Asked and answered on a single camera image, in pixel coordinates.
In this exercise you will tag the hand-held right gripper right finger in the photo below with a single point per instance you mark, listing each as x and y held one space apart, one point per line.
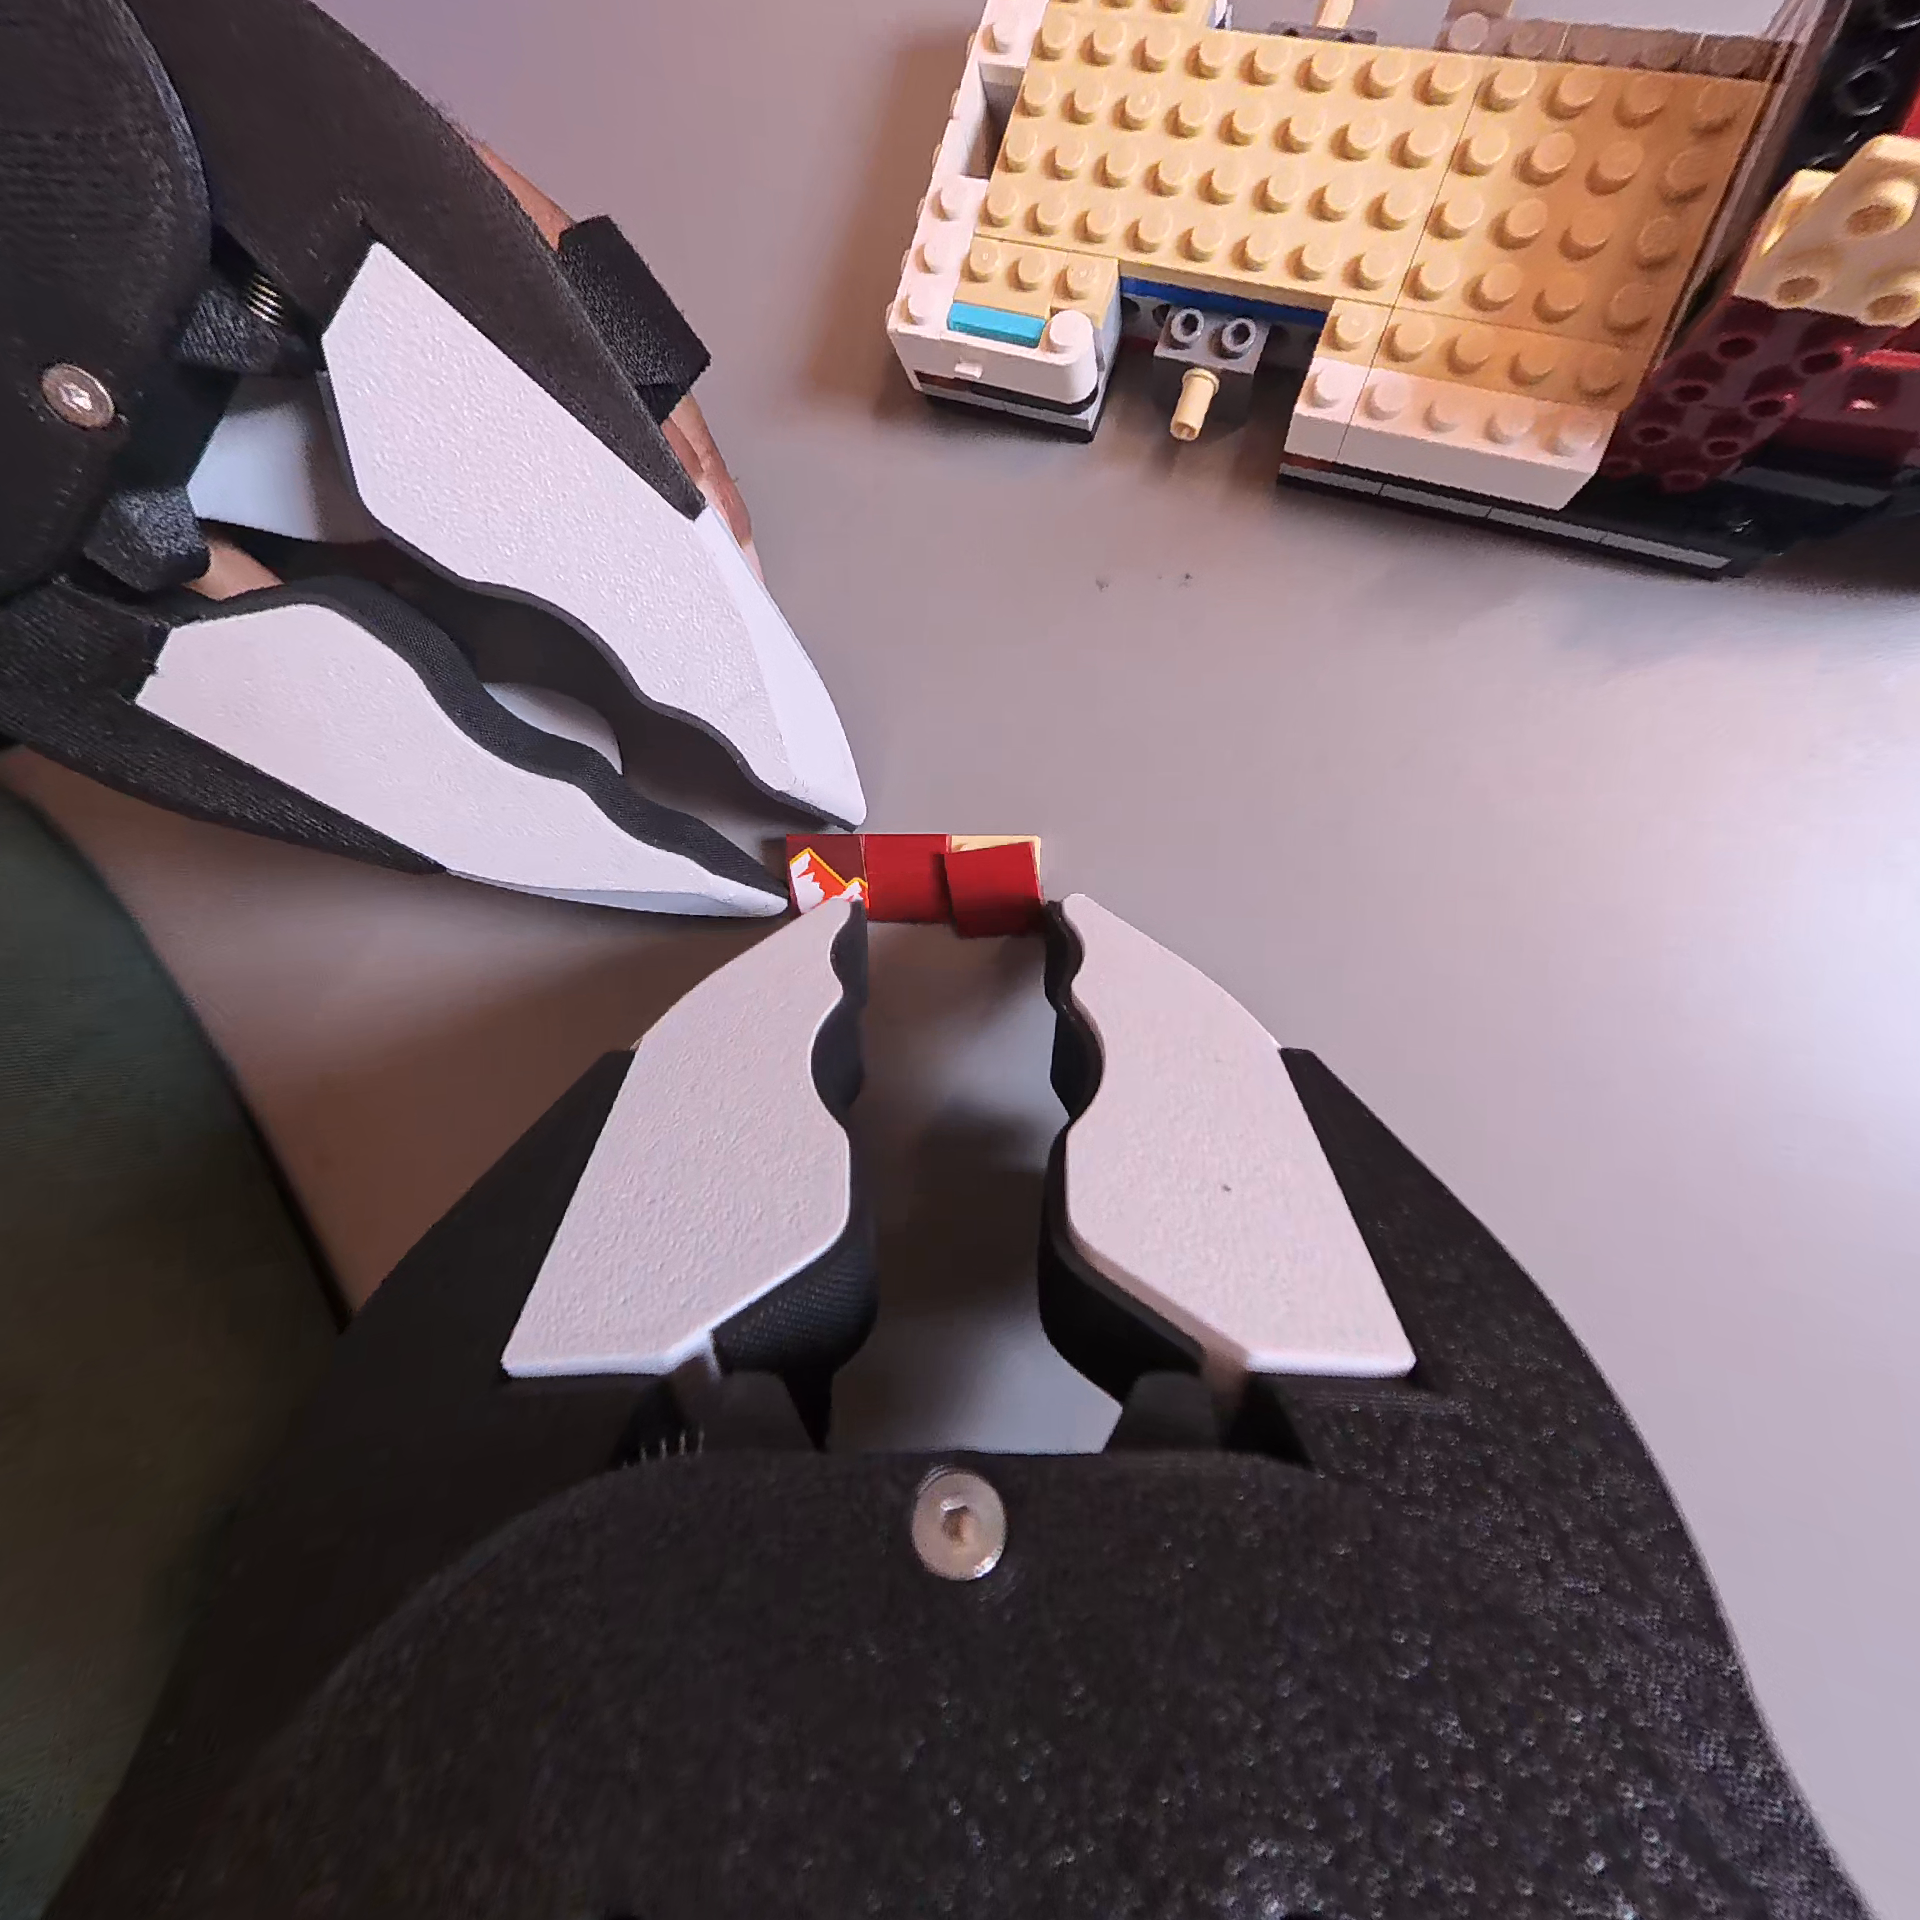
1230 1200

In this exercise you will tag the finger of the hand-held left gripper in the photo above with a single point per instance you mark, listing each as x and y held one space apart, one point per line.
525 451
346 720

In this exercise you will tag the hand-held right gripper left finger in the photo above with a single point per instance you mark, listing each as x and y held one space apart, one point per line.
704 1171

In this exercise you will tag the small dark red brick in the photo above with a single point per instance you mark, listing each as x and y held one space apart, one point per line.
991 893

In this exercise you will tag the tan narrow plate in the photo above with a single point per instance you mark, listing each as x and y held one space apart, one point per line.
998 839

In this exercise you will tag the tan and dark red brick model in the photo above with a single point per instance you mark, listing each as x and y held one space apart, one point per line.
1276 149

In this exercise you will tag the grey desk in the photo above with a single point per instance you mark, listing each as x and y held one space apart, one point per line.
1349 827

